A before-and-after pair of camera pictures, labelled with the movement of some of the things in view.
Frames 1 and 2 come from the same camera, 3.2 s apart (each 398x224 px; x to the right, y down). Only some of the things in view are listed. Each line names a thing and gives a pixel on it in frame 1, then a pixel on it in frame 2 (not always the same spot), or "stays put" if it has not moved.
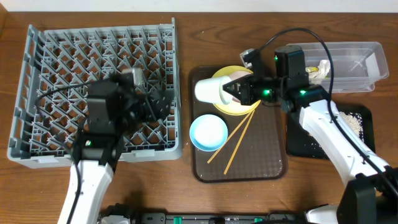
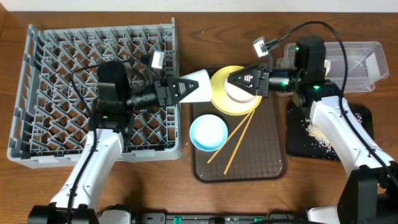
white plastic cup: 211,90 -> 203,92
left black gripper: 150,104 -> 161,93
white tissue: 323,68 stays put
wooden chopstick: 229,137 stays put
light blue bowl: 208,132 stays put
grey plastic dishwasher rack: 49,114 stays put
